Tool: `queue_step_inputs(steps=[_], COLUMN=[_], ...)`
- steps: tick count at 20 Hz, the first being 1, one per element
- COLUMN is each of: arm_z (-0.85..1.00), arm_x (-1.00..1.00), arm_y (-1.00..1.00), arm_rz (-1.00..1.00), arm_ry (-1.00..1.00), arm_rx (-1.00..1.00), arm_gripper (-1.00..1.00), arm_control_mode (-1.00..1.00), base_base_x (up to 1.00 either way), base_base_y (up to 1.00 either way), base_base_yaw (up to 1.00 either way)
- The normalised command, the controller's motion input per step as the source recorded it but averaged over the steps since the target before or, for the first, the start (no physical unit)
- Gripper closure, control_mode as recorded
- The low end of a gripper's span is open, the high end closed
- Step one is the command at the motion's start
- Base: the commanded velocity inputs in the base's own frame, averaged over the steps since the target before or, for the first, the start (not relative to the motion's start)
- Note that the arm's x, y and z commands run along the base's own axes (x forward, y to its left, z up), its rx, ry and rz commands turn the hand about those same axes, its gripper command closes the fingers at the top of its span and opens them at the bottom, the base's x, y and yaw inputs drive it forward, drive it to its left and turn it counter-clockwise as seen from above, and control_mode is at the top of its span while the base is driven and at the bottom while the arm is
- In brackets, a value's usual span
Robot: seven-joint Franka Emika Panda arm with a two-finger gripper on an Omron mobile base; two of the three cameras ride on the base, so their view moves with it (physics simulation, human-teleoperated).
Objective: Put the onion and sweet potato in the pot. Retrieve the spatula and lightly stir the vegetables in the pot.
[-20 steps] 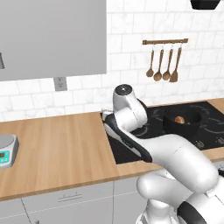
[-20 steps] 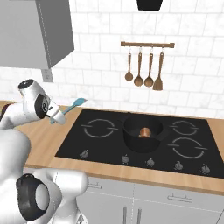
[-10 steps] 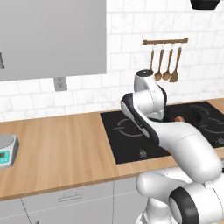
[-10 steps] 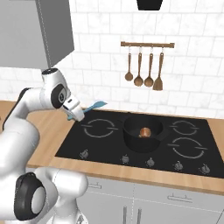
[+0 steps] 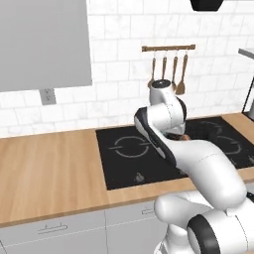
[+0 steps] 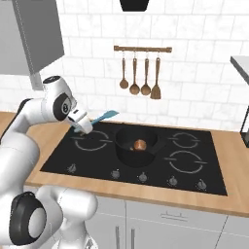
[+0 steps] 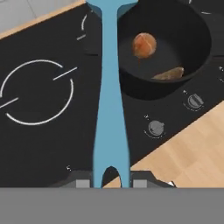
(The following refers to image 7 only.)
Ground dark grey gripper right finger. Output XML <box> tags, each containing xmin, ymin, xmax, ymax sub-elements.
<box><xmin>129</xmin><ymin>170</ymin><xmax>177</xmax><ymax>189</ymax></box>

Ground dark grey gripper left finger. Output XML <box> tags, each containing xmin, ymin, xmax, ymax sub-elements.
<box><xmin>50</xmin><ymin>170</ymin><xmax>94</xmax><ymax>189</ymax></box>

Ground brown sweet potato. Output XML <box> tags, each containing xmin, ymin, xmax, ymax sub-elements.
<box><xmin>151</xmin><ymin>66</ymin><xmax>186</xmax><ymax>81</ymax></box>

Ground orange onion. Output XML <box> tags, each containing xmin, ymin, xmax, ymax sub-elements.
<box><xmin>131</xmin><ymin>32</ymin><xmax>158</xmax><ymax>60</ymax></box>

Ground black pot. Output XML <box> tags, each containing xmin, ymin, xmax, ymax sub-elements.
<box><xmin>117</xmin><ymin>0</ymin><xmax>213</xmax><ymax>101</ymax></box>

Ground grey hob knob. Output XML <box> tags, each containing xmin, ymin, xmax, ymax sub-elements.
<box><xmin>147</xmin><ymin>120</ymin><xmax>165</xmax><ymax>137</ymax></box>
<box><xmin>186</xmin><ymin>93</ymin><xmax>205</xmax><ymax>109</ymax></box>

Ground black hob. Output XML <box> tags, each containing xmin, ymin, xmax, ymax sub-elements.
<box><xmin>0</xmin><ymin>0</ymin><xmax>224</xmax><ymax>188</ymax></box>

